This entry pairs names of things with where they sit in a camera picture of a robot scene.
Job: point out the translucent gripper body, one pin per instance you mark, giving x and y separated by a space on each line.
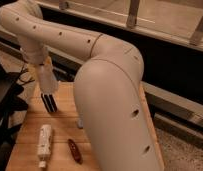
45 68

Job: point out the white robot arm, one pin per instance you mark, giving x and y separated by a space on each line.
106 87

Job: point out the wooden table board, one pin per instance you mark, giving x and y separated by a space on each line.
58 133

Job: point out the blue sponge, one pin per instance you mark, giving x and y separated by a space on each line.
80 123

